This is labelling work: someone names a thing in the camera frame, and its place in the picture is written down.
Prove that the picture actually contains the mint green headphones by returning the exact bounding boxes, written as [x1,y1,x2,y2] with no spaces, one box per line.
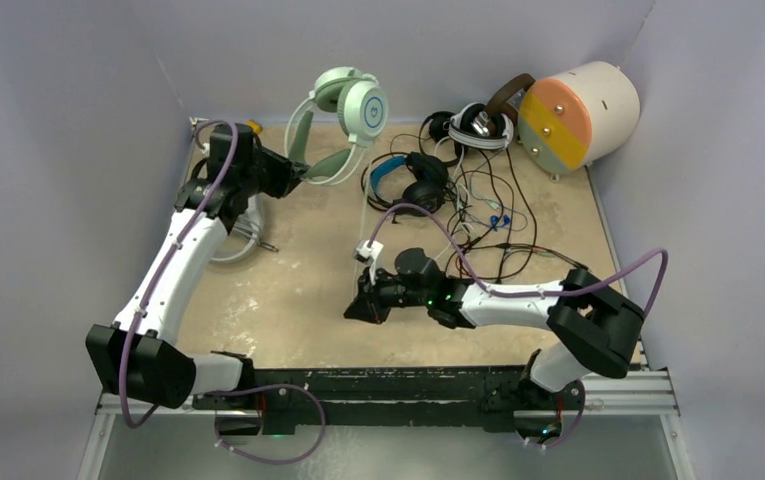
[283,66,389,186]

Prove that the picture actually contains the purple cable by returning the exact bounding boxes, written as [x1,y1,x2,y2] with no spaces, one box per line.
[118,119,327,465]
[367,202,669,452]

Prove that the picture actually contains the brown headphones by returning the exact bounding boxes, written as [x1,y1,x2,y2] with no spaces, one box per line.
[484,73,535,125]

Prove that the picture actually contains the white black headphones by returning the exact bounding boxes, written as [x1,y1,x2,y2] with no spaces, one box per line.
[448,102,515,150]

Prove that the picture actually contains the black blue headphones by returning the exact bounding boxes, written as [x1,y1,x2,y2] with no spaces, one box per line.
[360,152,453,214]

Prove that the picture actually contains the small black on-ear headphones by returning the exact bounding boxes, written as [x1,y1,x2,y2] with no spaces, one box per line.
[418,110,454,156]

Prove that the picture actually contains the small yellow block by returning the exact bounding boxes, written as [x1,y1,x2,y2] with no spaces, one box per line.
[245,120,263,135]

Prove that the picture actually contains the white grey headphones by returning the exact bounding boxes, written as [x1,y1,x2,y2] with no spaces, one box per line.
[210,195,280,266]

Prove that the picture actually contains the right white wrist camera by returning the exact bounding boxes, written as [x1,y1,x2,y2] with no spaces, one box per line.
[353,240,384,285]

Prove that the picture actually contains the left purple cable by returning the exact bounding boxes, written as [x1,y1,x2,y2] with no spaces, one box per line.
[118,119,327,465]

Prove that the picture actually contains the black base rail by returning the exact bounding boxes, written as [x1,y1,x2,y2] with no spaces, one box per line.
[93,351,678,439]

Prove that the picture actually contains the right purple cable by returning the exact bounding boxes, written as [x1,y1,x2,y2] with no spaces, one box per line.
[367,202,669,452]

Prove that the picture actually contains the round pastel drawer cabinet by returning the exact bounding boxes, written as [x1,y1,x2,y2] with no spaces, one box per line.
[518,61,641,177]

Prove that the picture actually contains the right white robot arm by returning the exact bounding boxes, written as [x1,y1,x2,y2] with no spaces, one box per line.
[343,241,646,407]

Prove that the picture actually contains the dark brown headphone cable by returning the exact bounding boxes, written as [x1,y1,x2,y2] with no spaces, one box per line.
[388,129,585,283]

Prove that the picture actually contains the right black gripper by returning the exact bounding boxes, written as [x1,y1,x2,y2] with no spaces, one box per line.
[345,265,431,326]

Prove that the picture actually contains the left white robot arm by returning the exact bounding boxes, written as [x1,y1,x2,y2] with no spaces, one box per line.
[85,121,309,409]

